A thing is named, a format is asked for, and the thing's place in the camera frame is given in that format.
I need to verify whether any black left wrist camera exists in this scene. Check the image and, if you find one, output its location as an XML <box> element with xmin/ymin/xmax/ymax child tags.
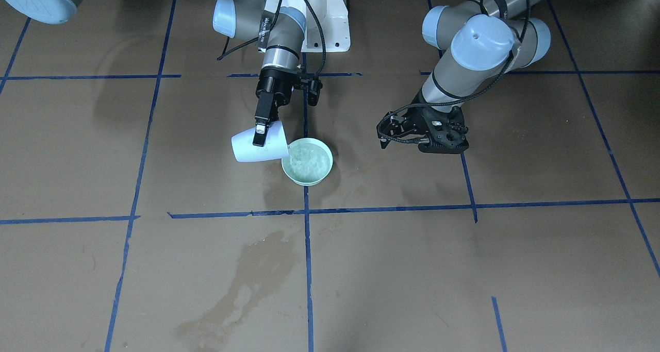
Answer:
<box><xmin>418</xmin><ymin>106</ymin><xmax>469</xmax><ymax>154</ymax></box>

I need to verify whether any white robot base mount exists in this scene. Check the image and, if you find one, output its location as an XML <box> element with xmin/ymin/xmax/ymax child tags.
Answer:
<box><xmin>290</xmin><ymin>0</ymin><xmax>351</xmax><ymax>53</ymax></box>

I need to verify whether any blue plastic cup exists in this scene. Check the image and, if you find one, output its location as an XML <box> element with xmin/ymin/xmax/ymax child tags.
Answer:
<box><xmin>231</xmin><ymin>121</ymin><xmax>289</xmax><ymax>162</ymax></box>

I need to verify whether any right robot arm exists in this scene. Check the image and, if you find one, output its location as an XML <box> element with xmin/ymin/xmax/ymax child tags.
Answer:
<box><xmin>5</xmin><ymin>0</ymin><xmax>322</xmax><ymax>162</ymax></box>

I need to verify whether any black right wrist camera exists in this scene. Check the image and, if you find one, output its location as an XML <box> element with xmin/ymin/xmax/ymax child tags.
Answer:
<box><xmin>294</xmin><ymin>73</ymin><xmax>323</xmax><ymax>106</ymax></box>

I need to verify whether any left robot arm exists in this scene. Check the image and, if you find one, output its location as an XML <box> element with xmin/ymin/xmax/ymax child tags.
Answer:
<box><xmin>376</xmin><ymin>0</ymin><xmax>552</xmax><ymax>154</ymax></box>

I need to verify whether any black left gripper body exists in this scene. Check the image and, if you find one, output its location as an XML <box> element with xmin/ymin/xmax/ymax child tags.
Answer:
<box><xmin>377</xmin><ymin>106</ymin><xmax>427</xmax><ymax>148</ymax></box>

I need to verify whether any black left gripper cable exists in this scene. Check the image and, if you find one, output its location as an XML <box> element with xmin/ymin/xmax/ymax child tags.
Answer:
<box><xmin>377</xmin><ymin>0</ymin><xmax>531</xmax><ymax>145</ymax></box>

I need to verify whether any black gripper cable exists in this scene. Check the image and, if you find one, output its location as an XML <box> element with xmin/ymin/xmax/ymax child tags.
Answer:
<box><xmin>377</xmin><ymin>0</ymin><xmax>531</xmax><ymax>145</ymax></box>
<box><xmin>217</xmin><ymin>0</ymin><xmax>328</xmax><ymax>79</ymax></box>

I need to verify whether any green ceramic bowl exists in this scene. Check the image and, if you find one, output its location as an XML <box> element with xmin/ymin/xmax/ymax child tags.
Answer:
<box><xmin>281</xmin><ymin>138</ymin><xmax>333</xmax><ymax>186</ymax></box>

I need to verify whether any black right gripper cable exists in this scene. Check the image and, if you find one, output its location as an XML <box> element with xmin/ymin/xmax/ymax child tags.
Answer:
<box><xmin>217</xmin><ymin>0</ymin><xmax>328</xmax><ymax>79</ymax></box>

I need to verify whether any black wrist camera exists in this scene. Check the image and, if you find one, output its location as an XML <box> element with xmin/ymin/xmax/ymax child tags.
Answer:
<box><xmin>294</xmin><ymin>73</ymin><xmax>323</xmax><ymax>106</ymax></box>
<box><xmin>418</xmin><ymin>106</ymin><xmax>469</xmax><ymax>154</ymax></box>

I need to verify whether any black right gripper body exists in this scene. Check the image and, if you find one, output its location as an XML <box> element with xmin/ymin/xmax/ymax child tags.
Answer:
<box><xmin>256</xmin><ymin>68</ymin><xmax>299</xmax><ymax>107</ymax></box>

